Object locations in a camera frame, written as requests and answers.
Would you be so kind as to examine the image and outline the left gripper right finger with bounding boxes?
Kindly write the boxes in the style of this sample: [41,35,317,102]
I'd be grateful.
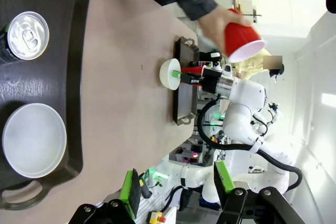
[214,161,307,224]

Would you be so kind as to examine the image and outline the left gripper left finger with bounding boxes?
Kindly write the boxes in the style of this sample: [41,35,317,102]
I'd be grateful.
[68,168,142,224]

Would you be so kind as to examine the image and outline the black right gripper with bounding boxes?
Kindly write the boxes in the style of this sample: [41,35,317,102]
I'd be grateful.
[172,67,220,94]

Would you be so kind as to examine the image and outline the red plastic cup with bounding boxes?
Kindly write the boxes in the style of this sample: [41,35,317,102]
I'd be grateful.
[181,66,205,74]
[223,8,268,63]

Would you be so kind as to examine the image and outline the white round bowl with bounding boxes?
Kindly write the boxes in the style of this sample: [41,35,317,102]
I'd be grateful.
[2,102,68,179]
[159,58,182,91]

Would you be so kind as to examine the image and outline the black Pepsi can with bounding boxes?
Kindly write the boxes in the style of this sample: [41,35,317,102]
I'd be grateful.
[188,60,213,68]

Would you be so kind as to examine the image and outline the silver drink can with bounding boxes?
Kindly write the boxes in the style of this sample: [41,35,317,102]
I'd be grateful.
[0,11,50,63]

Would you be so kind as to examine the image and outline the person's right forearm dark sleeve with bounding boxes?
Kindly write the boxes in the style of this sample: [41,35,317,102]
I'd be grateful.
[157,0,220,22]

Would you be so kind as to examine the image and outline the person's right hand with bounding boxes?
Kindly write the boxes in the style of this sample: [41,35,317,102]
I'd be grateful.
[196,6,253,53]

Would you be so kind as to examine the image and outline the black handheld tool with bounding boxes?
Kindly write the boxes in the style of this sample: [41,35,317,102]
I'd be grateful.
[139,178,153,200]

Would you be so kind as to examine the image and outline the dark brown plastic tray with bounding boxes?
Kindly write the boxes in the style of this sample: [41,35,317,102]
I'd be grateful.
[172,36,200,126]
[0,0,91,210]

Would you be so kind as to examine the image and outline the yellow emergency stop box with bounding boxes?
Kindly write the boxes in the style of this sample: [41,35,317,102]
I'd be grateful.
[147,209,167,224]

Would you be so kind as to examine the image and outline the cluttered equipment shelf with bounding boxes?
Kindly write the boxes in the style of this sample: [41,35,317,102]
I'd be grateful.
[170,129,208,164]

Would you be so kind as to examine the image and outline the person in yellow top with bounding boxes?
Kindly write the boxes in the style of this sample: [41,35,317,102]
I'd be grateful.
[235,48,286,80]

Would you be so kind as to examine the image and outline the wooden framed board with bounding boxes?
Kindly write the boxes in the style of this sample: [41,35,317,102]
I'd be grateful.
[233,0,263,17]

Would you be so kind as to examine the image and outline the bright ceiling light panel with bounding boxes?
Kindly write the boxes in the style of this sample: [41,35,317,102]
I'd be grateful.
[321,93,336,109]

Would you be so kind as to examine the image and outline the thin black cable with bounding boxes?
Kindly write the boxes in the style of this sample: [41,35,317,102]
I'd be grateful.
[162,186,184,212]

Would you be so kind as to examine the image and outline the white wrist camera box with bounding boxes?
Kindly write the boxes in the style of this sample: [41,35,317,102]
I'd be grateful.
[209,52,233,78]

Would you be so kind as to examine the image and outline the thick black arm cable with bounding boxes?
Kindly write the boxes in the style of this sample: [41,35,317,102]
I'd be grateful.
[197,98,303,193]

